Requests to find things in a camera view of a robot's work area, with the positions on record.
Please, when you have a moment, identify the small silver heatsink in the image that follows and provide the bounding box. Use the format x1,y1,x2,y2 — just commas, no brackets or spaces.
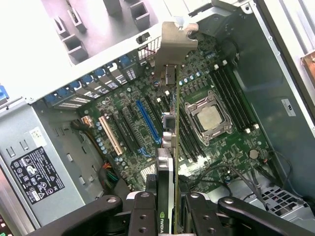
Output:
140,164,158,180

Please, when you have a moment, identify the metal drive cage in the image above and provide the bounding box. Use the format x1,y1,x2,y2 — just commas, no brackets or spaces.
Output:
242,185,315,222

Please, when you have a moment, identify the white PCI expansion slot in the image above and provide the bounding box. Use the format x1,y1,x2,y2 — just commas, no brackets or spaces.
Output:
98,116,124,156

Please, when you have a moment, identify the CPU socket with CPU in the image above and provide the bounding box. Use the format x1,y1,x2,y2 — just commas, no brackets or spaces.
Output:
184,90,233,144

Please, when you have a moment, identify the grey power supply unit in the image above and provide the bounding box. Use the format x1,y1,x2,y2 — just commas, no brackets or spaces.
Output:
0,98,107,229

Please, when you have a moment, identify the green motherboard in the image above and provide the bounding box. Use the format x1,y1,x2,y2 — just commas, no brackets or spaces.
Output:
76,31,274,195

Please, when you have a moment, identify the black open PC case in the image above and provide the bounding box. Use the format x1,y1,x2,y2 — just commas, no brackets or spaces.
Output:
0,0,315,236

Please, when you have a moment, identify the blue case latch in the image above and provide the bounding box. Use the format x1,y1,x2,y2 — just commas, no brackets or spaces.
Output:
0,85,9,107

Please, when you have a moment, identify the grey printed parts rack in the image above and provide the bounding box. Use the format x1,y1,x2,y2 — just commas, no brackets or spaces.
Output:
40,0,174,66

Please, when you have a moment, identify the coloured power wire bundle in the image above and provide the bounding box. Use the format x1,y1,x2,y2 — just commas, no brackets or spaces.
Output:
99,161,119,190

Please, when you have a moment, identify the black braided power cable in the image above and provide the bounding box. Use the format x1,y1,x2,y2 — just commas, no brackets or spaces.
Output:
71,119,104,154

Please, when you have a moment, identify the black intrusion switch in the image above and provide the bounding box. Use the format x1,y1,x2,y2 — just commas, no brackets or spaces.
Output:
135,32,150,44

